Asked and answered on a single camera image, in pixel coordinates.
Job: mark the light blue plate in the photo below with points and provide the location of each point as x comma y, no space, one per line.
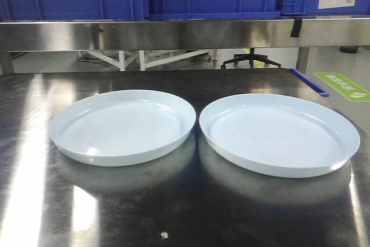
122,128
278,135

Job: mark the black office chair base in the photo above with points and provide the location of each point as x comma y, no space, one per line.
251,57

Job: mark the small white crumb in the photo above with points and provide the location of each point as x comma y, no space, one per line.
164,235

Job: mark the green floor sign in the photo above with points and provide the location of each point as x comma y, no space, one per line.
344,86

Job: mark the stainless steel shelf rail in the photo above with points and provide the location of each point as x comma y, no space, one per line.
18,36

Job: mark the steel shelf post right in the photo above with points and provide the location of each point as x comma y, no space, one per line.
302,59

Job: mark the steel shelf post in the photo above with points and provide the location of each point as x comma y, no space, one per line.
302,59
6,63

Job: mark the steel shelf post left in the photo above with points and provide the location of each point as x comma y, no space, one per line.
6,63

